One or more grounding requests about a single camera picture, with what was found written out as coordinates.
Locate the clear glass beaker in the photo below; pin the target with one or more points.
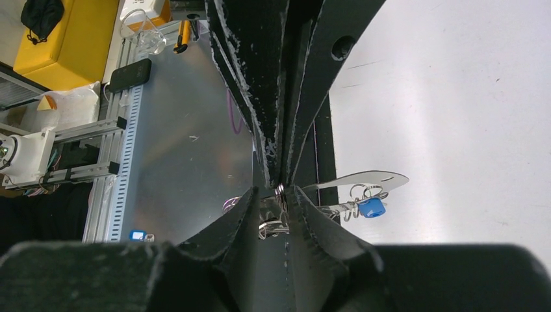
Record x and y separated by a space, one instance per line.
138 29

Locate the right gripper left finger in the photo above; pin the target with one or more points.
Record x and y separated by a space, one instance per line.
211 271

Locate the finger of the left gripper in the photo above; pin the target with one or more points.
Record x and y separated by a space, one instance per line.
325 41
247 45

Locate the black smartphone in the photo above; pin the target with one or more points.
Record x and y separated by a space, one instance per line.
131 75

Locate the blue key tag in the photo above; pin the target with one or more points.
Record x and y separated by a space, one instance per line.
372 208

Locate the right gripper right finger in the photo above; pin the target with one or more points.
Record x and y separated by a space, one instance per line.
336 271

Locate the orange black pen tool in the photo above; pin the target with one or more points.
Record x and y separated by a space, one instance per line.
183 38

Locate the black cloth bag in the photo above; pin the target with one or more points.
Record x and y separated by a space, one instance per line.
40 17

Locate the white motor on bracket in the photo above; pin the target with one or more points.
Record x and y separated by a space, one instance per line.
24 159

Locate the orange white box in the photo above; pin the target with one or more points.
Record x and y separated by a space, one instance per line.
158 11

